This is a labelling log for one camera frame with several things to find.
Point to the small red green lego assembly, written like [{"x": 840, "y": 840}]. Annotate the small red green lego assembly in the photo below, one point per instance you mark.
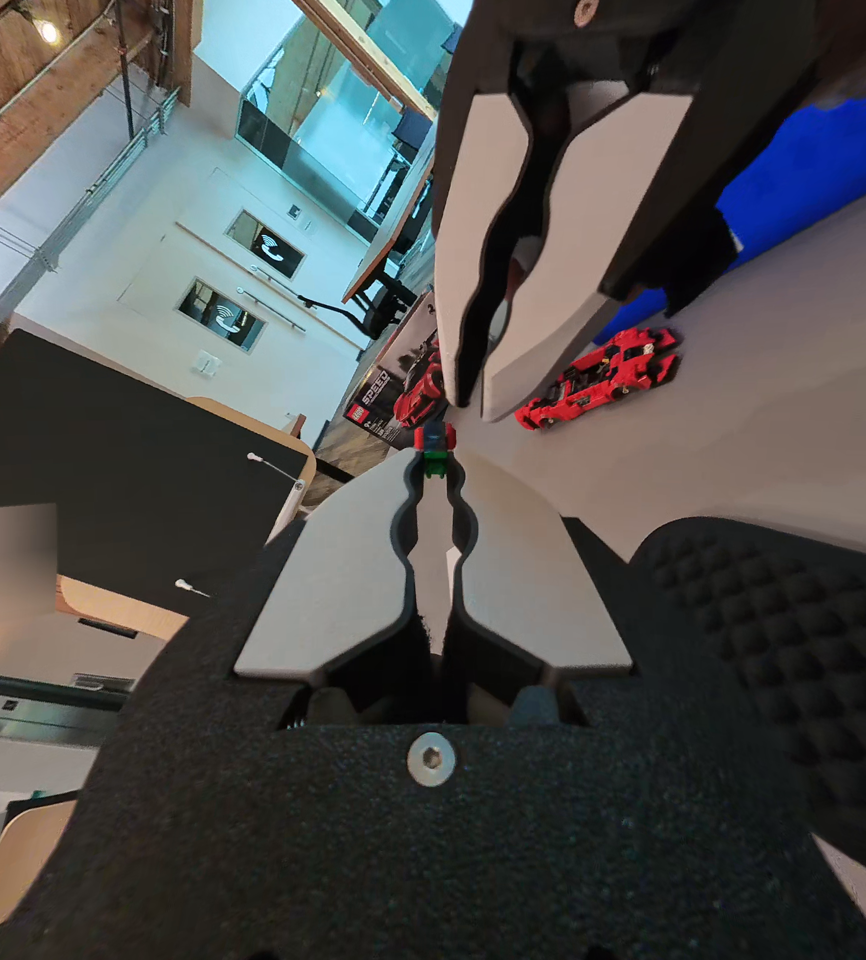
[{"x": 436, "y": 450}]

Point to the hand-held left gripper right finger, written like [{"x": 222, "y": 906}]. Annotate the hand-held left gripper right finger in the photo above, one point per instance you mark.
[{"x": 538, "y": 585}]

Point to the blue plastic parts bin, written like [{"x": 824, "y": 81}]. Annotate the blue plastic parts bin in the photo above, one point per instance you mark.
[{"x": 800, "y": 172}]

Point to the phone icon window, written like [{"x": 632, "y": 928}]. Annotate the phone icon window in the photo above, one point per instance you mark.
[
  {"x": 268, "y": 246},
  {"x": 222, "y": 315}
]

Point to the red lego car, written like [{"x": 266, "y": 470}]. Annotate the red lego car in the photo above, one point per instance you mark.
[{"x": 605, "y": 375}]

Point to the wood edged standing desk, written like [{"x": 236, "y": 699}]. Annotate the wood edged standing desk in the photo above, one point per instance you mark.
[{"x": 391, "y": 232}]

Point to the lego set box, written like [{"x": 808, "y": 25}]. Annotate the lego set box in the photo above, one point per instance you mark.
[{"x": 403, "y": 390}]

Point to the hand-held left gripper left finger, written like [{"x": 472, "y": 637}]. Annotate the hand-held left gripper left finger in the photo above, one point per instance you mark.
[{"x": 328, "y": 577}]

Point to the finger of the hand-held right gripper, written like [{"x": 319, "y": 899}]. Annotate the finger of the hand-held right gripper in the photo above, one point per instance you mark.
[
  {"x": 470, "y": 225},
  {"x": 598, "y": 225}
]

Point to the round ceiling lamp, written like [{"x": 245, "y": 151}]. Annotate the round ceiling lamp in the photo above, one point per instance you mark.
[{"x": 48, "y": 31}]

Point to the black booth panel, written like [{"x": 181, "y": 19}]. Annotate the black booth panel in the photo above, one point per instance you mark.
[{"x": 102, "y": 435}]

